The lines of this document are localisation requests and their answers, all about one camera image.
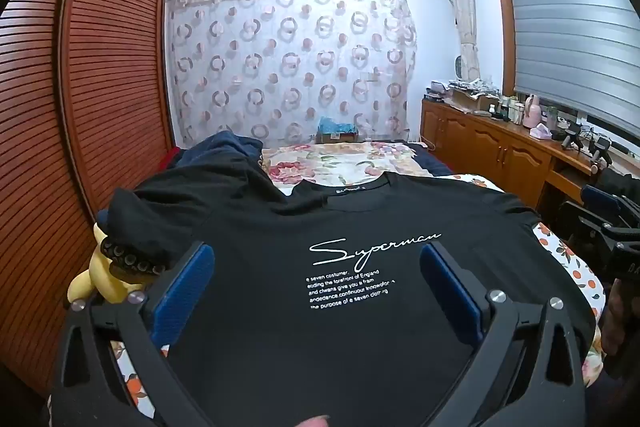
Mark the wooden sideboard cabinet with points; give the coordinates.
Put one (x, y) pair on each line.
(490, 147)

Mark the orange-print white bed sheet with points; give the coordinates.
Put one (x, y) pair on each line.
(570, 257)

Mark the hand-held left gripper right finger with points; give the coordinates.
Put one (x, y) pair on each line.
(447, 287)

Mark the purple box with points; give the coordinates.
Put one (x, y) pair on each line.
(440, 88)

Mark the sheer circle-patterned curtain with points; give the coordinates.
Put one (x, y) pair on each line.
(290, 67)

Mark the cardboard box with blue bags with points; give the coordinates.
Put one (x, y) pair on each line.
(337, 131)

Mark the navy blanket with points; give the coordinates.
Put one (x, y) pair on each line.
(425, 159)

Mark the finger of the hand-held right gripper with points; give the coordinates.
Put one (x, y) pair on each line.
(582, 223)
(602, 202)

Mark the wooden louvered wardrobe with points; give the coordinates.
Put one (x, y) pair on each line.
(75, 107)

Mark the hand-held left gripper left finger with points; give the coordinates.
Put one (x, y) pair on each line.
(185, 287)

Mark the row of small bottles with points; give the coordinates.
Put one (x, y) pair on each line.
(507, 109)

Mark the yellow plush toy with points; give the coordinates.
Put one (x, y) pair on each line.
(107, 277)

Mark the tied white lace curtain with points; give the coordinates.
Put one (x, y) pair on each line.
(462, 7)

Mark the floral blanket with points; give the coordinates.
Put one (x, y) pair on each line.
(325, 162)

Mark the pink tissue box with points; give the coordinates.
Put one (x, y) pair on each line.
(541, 133)

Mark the black printed t-shirt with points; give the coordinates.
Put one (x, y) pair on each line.
(310, 317)

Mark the open cardboard box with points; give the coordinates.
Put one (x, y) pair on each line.
(470, 102)

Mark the small white fan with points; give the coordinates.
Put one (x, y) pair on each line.
(461, 68)

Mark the pink bottle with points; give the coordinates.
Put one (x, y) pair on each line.
(532, 112)

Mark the grey window blind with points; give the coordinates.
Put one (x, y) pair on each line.
(570, 17)

